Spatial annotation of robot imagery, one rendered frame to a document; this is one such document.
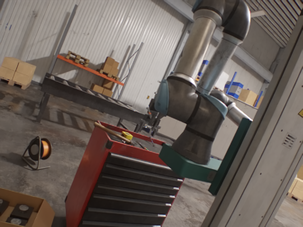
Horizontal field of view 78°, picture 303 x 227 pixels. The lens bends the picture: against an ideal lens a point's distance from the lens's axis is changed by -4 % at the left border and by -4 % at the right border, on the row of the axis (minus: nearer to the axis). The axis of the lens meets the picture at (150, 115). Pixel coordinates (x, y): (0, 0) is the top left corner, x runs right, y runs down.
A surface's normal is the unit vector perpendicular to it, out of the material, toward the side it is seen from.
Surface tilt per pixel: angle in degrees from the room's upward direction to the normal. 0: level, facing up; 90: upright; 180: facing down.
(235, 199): 90
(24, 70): 90
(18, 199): 90
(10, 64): 90
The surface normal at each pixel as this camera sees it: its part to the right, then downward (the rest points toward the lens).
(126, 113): 0.45, 0.27
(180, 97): 0.11, -0.06
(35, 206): 0.25, 0.18
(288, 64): -0.82, -0.32
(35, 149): -0.36, -0.08
